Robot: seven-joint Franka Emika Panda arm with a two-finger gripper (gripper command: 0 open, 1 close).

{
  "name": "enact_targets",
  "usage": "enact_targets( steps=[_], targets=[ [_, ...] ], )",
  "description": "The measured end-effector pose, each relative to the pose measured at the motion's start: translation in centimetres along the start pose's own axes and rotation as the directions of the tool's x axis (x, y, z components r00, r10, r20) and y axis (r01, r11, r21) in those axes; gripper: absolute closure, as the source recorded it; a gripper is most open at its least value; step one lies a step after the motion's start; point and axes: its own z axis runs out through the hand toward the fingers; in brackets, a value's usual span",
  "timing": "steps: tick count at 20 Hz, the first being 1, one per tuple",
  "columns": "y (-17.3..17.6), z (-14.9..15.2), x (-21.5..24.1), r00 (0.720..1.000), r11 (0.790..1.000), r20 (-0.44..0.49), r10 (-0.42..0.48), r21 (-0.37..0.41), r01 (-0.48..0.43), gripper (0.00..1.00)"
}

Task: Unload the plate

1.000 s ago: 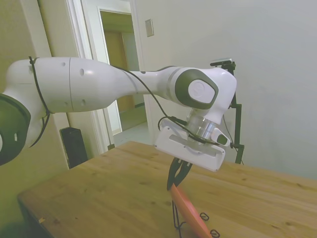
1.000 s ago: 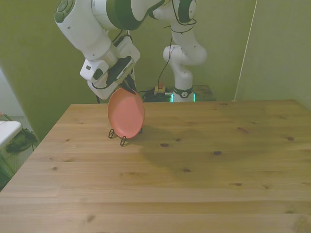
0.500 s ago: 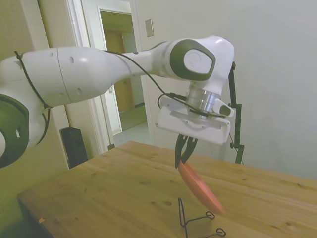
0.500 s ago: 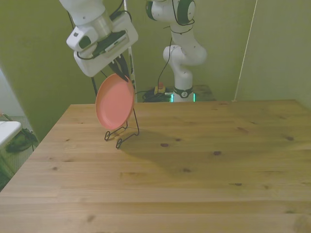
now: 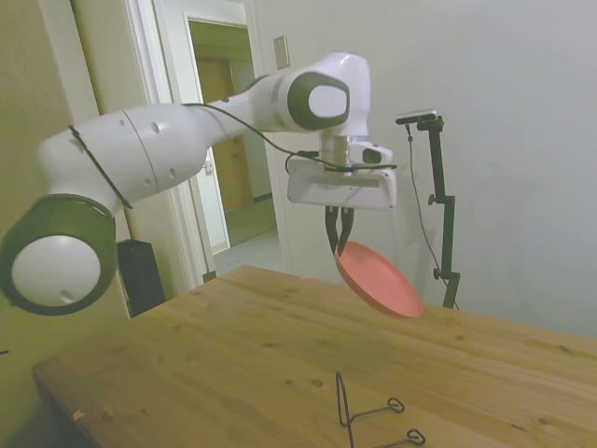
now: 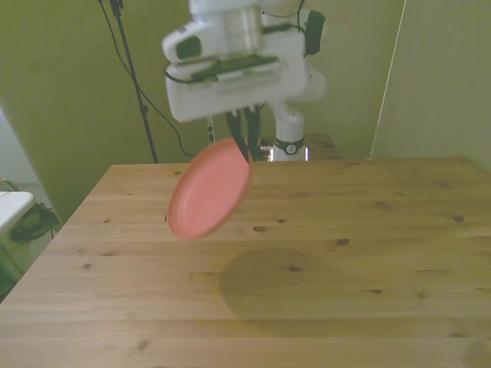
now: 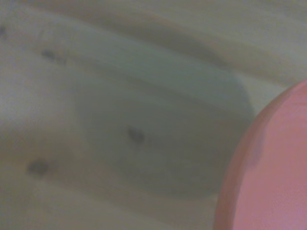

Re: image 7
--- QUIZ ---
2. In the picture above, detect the pink plastic plate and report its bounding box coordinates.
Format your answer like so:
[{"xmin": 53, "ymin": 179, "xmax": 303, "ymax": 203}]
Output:
[{"xmin": 214, "ymin": 79, "xmax": 307, "ymax": 230}]

